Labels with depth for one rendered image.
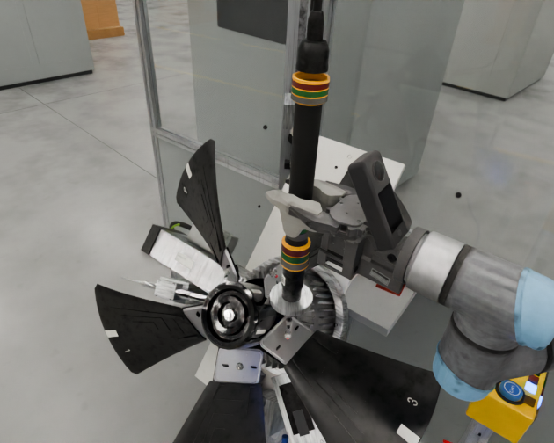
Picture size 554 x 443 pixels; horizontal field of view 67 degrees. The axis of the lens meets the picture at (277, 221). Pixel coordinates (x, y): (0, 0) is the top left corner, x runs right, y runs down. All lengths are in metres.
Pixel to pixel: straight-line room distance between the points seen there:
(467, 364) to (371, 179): 0.24
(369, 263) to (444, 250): 0.10
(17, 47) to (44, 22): 0.45
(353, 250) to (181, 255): 0.60
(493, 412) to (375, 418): 0.32
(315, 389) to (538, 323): 0.37
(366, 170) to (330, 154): 0.56
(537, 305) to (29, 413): 2.09
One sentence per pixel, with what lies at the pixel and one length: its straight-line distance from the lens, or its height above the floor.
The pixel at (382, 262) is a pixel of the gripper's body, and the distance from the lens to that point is 0.54.
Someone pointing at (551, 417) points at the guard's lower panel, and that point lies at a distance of 1.68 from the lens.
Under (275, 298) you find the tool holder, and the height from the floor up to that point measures 1.29.
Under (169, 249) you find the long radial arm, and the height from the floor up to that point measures 1.12.
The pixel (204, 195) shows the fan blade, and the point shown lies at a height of 1.33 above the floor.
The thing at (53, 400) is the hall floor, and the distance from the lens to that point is 2.28.
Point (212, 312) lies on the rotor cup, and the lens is 0.79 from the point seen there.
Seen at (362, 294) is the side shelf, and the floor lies 0.86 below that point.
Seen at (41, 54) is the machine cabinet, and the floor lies 0.35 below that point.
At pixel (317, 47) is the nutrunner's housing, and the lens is 0.48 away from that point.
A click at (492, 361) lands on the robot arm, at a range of 0.55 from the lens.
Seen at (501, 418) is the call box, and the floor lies 1.03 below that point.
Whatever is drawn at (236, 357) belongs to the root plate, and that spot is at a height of 1.13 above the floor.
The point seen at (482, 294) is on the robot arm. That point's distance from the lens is 0.49.
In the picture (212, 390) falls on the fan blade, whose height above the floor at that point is 1.10.
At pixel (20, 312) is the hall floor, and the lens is 2.72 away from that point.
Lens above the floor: 1.79
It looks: 35 degrees down
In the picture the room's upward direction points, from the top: 3 degrees clockwise
